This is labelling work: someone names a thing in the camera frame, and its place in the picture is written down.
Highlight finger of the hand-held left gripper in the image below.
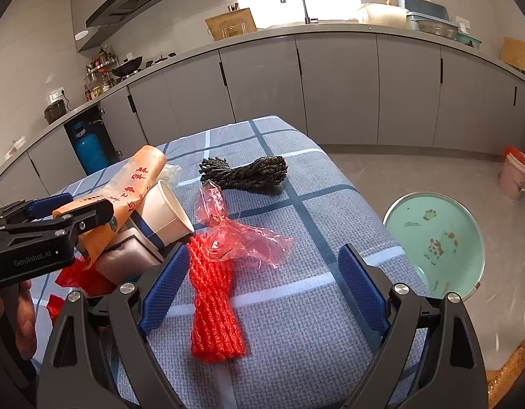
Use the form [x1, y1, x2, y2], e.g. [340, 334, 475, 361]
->
[0, 193, 73, 226]
[2, 199, 116, 240]

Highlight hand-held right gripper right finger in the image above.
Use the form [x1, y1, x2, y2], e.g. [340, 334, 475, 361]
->
[338, 243, 489, 409]

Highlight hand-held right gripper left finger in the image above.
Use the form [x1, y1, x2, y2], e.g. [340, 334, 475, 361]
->
[36, 242, 190, 409]

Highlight clear plastic packaging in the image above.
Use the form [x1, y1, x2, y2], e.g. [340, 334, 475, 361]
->
[94, 228, 165, 286]

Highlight red foam net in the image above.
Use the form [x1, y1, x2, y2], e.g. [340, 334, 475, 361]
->
[186, 232, 247, 364]

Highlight orange printed plastic bag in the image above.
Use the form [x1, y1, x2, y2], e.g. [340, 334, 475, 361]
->
[53, 145, 167, 271]

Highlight white paper cup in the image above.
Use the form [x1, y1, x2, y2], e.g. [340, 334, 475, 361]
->
[130, 179, 196, 250]

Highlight green enamel basin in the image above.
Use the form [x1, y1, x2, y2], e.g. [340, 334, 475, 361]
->
[382, 193, 487, 303]

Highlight person's left hand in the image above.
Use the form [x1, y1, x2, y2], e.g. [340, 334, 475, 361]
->
[14, 280, 38, 361]

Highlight opaque red plastic bag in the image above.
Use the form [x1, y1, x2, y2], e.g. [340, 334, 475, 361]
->
[46, 258, 118, 324]

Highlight blue gas cylinder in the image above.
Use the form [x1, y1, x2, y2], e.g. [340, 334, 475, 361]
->
[71, 121, 110, 175]

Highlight blue checked tablecloth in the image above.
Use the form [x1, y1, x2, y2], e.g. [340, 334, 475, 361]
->
[0, 115, 431, 409]

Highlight white green plastic bag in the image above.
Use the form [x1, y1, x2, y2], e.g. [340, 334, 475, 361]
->
[160, 164, 183, 188]

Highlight transparent red plastic bag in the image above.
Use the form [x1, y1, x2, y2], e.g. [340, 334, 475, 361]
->
[194, 180, 295, 269]

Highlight metal spice rack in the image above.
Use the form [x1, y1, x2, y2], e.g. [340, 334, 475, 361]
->
[84, 45, 118, 94]

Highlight black wok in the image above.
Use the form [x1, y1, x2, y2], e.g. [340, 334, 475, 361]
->
[96, 56, 144, 79]

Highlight wicker chair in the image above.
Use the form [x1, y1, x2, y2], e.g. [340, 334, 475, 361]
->
[486, 349, 525, 409]

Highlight black gas stove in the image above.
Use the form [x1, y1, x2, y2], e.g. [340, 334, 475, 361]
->
[143, 51, 178, 69]

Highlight pink plastic bucket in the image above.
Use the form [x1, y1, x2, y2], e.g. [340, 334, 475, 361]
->
[497, 147, 525, 202]

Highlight grey kitchen cabinets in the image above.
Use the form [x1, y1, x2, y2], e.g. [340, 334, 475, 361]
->
[0, 32, 525, 214]

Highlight wooden cutting board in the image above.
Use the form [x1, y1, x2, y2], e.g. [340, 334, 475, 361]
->
[205, 7, 258, 42]

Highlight grey kitchen countertop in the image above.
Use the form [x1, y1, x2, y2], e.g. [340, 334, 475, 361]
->
[0, 19, 525, 188]

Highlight metal bowl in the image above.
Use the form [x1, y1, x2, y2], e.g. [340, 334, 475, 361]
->
[417, 20, 460, 40]

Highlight small green plastic basin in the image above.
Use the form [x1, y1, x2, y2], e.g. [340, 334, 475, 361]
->
[455, 32, 482, 48]

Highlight white plastic tub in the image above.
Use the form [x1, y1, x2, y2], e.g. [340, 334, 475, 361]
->
[357, 3, 408, 26]

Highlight brown cardboard sheet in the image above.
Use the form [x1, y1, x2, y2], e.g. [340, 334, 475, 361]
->
[500, 36, 525, 75]

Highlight gooseneck kitchen faucet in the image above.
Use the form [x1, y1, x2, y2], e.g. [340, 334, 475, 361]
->
[280, 0, 318, 25]

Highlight blue dish rack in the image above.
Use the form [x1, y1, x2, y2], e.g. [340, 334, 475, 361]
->
[399, 0, 451, 26]

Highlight black rope bundle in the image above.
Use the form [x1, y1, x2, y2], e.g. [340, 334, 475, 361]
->
[199, 155, 289, 194]

